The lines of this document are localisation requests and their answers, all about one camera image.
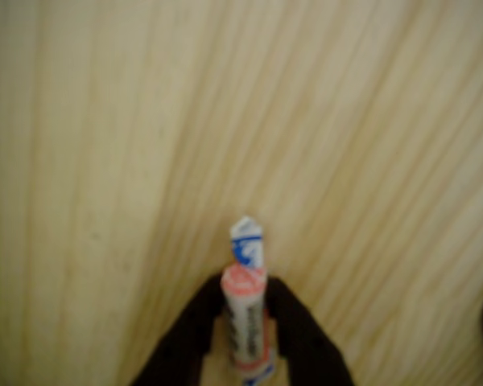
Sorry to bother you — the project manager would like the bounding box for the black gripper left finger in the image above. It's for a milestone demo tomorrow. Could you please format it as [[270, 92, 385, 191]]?
[[131, 275, 227, 386]]

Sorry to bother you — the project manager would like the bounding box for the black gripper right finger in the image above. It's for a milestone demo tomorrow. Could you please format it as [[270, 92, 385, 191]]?
[[265, 276, 356, 386]]

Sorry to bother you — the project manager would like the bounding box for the candy white red blue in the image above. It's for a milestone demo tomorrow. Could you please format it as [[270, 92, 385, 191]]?
[[220, 214, 278, 386]]

